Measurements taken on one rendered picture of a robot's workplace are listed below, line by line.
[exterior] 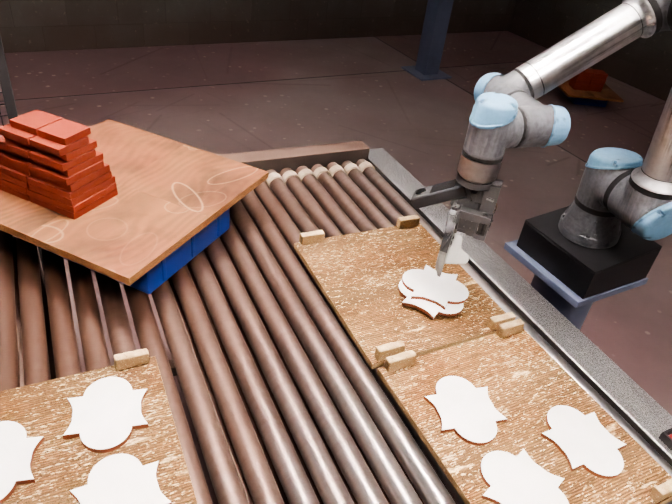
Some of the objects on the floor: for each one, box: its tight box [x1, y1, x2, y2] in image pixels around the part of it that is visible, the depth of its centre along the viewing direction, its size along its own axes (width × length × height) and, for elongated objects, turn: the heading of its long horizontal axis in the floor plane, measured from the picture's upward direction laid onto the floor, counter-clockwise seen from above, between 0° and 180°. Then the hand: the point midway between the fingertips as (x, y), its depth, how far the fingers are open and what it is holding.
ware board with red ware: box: [558, 69, 624, 107], centre depth 524 cm, size 50×50×28 cm
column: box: [504, 239, 648, 330], centre depth 184 cm, size 38×38×87 cm
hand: (443, 256), depth 124 cm, fingers open, 14 cm apart
